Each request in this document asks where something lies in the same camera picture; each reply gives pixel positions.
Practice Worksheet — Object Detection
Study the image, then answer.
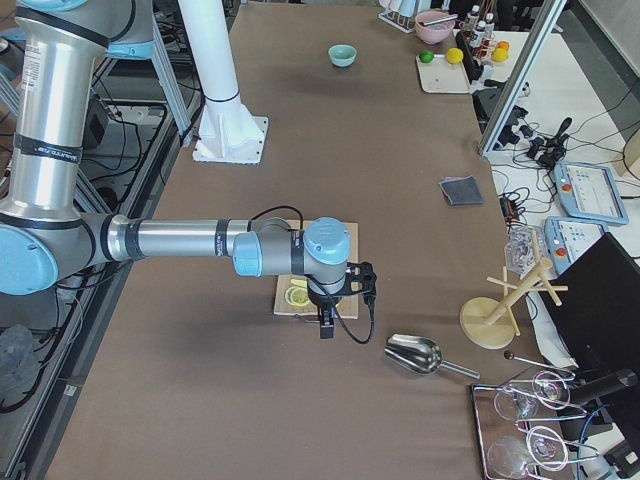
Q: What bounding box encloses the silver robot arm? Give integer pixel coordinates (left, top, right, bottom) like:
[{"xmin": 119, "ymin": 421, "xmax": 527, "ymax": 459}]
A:
[{"xmin": 1, "ymin": 1, "xmax": 376, "ymax": 338}]

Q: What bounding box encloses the black monitor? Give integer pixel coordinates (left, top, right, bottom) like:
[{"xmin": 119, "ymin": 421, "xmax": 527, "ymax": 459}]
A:
[{"xmin": 541, "ymin": 233, "xmax": 639, "ymax": 372}]

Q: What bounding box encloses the steel scoop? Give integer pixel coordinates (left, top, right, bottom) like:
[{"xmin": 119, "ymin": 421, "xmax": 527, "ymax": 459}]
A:
[{"xmin": 385, "ymin": 333, "xmax": 481, "ymax": 380}]

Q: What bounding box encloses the grey folded cloth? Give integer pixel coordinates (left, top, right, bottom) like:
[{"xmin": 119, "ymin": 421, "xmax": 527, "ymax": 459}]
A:
[{"xmin": 439, "ymin": 176, "xmax": 484, "ymax": 206}]

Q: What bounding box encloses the yellow lemon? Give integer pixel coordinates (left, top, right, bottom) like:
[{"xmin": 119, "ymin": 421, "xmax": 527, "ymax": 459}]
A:
[
  {"xmin": 491, "ymin": 47, "xmax": 509, "ymax": 63},
  {"xmin": 445, "ymin": 48, "xmax": 464, "ymax": 65}
]

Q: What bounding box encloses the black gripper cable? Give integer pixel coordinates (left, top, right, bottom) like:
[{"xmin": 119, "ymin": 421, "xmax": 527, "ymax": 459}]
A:
[{"xmin": 329, "ymin": 294, "xmax": 377, "ymax": 345}]

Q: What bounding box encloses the teach pendant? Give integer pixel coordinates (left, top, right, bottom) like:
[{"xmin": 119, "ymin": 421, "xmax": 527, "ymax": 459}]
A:
[
  {"xmin": 544, "ymin": 216, "xmax": 609, "ymax": 274},
  {"xmin": 553, "ymin": 161, "xmax": 629, "ymax": 225}
]

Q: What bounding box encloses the green lime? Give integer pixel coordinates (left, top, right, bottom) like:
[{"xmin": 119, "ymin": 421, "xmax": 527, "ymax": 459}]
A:
[{"xmin": 419, "ymin": 50, "xmax": 434, "ymax": 63}]

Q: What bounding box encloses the light green bowl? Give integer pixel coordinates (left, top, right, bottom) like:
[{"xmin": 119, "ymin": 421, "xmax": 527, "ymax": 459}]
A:
[{"xmin": 327, "ymin": 44, "xmax": 357, "ymax": 68}]

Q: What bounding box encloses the beige serving tray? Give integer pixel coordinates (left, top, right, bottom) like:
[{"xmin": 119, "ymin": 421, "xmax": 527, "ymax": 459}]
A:
[{"xmin": 415, "ymin": 54, "xmax": 471, "ymax": 94}]

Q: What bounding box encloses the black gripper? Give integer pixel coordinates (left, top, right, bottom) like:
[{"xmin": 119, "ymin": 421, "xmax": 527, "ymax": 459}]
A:
[{"xmin": 306, "ymin": 262, "xmax": 376, "ymax": 340}]

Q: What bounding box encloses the pink ribbed bowl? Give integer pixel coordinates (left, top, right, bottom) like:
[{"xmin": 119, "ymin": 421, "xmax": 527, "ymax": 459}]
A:
[{"xmin": 415, "ymin": 11, "xmax": 455, "ymax": 45}]

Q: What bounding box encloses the clear plastic bag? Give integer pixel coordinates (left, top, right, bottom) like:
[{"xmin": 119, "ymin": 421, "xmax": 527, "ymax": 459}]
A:
[{"xmin": 504, "ymin": 226, "xmax": 546, "ymax": 276}]

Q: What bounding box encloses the white pedestal column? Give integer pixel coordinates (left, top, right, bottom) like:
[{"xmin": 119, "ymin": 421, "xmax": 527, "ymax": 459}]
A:
[{"xmin": 179, "ymin": 0, "xmax": 269, "ymax": 165}]

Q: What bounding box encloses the wire glass rack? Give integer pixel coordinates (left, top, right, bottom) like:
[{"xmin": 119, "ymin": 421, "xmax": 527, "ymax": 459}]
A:
[{"xmin": 470, "ymin": 370, "xmax": 599, "ymax": 479}]

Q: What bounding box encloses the aluminium frame post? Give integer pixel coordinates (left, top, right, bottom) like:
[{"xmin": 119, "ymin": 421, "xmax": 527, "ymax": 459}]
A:
[{"xmin": 478, "ymin": 0, "xmax": 566, "ymax": 156}]

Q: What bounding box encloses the bamboo cutting board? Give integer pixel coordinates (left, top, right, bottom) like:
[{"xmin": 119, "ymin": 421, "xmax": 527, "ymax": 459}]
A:
[{"xmin": 273, "ymin": 217, "xmax": 358, "ymax": 320}]

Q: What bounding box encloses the wooden mug tree stand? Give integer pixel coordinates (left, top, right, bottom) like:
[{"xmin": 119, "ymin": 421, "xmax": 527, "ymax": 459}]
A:
[{"xmin": 459, "ymin": 250, "xmax": 569, "ymax": 349}]

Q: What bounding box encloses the upper lemon slice stack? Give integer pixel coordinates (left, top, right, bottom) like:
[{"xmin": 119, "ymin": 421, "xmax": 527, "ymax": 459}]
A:
[{"xmin": 284, "ymin": 285, "xmax": 311, "ymax": 308}]

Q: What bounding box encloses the upper teach pendant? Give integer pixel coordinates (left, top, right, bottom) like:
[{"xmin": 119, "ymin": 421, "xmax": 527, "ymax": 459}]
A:
[{"xmin": 553, "ymin": 161, "xmax": 629, "ymax": 225}]

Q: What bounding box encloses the lower teach pendant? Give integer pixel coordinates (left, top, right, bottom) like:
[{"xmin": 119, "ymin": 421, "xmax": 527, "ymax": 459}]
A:
[{"xmin": 544, "ymin": 216, "xmax": 609, "ymax": 274}]

